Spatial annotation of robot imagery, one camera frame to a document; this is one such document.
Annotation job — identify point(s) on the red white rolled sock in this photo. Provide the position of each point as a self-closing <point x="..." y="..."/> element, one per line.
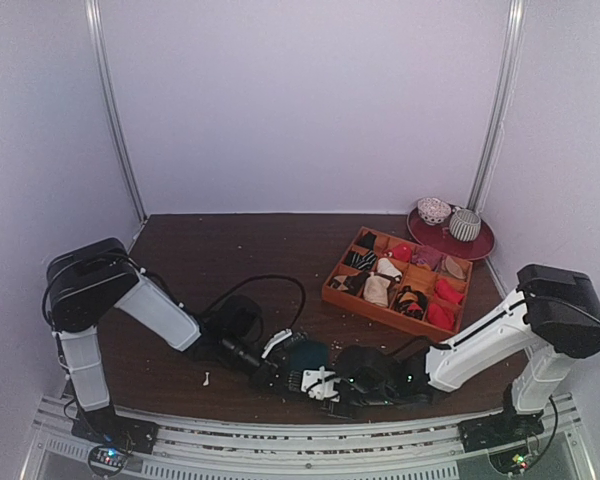
<point x="401" y="252"/>

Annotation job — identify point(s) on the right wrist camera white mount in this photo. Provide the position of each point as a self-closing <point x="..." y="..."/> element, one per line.
<point x="319" y="385"/>

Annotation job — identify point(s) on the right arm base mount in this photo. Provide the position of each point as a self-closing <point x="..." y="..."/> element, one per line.
<point x="508" y="433"/>

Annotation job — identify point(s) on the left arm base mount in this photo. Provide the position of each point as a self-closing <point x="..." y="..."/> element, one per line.
<point x="116" y="447"/>

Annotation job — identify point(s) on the left aluminium frame post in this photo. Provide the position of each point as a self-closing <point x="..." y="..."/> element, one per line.
<point x="96" y="31"/>

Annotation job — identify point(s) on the black rolled sock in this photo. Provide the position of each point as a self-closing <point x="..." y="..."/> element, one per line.
<point x="367" y="240"/>

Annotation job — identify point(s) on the orange wooden divided tray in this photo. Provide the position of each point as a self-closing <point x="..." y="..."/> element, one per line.
<point x="401" y="284"/>

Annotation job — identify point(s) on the red round plate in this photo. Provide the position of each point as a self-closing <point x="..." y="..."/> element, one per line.
<point x="439" y="237"/>

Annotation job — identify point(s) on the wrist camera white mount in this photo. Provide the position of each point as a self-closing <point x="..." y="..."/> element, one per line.
<point x="283" y="339"/>
<point x="319" y="385"/>

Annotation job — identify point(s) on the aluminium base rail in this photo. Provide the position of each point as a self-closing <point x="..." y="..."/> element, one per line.
<point x="189" y="448"/>

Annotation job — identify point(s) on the argyle brown sock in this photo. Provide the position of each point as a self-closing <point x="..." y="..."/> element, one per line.
<point x="349" y="284"/>

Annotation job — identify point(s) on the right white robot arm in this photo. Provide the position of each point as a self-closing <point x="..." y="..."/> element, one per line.
<point x="552" y="313"/>

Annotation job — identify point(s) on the right aluminium frame post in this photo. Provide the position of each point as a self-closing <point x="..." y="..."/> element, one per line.
<point x="502" y="97"/>

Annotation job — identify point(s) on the white dotted bowl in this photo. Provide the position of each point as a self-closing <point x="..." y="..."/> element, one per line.
<point x="433" y="211"/>

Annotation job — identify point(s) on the dark green patterned sock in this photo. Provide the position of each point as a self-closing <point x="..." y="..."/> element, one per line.
<point x="308" y="355"/>

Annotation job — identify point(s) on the striped grey cup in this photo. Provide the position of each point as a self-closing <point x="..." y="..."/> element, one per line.
<point x="465" y="225"/>

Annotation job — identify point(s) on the black white striped sock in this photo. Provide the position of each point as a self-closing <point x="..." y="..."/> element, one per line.
<point x="360" y="261"/>

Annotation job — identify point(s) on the cream rolled sock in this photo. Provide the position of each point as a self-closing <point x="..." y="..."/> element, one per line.
<point x="379" y="283"/>

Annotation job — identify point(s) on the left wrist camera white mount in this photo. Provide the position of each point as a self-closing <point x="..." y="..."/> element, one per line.
<point x="283" y="339"/>

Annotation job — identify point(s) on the aluminium frame post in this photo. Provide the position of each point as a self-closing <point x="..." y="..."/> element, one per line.
<point x="502" y="97"/>
<point x="96" y="31"/>

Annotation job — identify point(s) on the black orange patterned sock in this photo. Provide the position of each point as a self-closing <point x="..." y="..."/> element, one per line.
<point x="411" y="303"/>

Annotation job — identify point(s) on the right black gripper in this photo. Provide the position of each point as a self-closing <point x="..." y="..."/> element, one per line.
<point x="344" y="396"/>

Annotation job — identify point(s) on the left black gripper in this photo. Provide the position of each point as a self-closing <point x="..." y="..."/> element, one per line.
<point x="267" y="374"/>

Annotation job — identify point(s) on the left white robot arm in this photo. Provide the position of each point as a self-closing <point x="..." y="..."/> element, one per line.
<point x="87" y="283"/>

